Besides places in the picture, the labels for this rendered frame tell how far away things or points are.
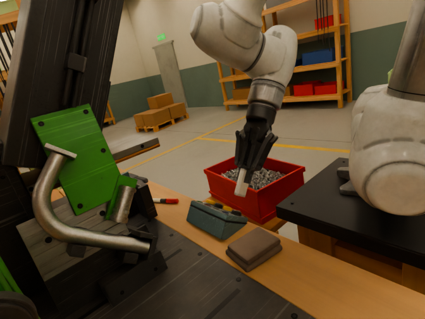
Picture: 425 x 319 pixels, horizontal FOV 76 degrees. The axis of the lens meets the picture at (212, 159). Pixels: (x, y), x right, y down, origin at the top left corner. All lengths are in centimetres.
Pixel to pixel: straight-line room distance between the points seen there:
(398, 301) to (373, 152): 23
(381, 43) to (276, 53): 522
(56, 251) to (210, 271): 31
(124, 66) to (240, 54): 1018
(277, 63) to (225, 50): 14
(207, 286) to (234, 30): 53
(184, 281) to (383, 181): 41
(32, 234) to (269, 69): 62
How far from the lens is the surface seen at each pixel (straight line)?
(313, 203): 79
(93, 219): 65
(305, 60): 582
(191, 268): 63
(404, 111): 54
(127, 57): 1091
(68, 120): 63
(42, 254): 64
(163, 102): 744
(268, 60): 70
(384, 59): 590
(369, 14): 595
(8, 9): 354
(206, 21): 65
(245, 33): 66
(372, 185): 52
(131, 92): 1078
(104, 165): 63
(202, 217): 72
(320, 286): 56
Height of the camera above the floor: 130
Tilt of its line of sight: 20 degrees down
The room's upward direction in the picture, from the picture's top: 13 degrees counter-clockwise
